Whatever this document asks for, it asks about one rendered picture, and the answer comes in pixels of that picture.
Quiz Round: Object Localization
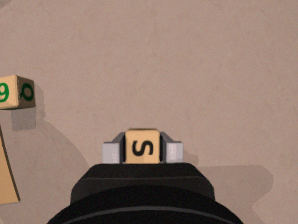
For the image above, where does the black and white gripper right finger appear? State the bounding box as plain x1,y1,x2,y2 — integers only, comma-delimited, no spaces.
159,132,183,163

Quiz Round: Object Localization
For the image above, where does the tan flat mat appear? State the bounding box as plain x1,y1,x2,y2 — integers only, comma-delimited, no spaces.
0,125,21,204

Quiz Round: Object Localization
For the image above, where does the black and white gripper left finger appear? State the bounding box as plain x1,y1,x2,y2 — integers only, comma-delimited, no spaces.
102,132,126,164

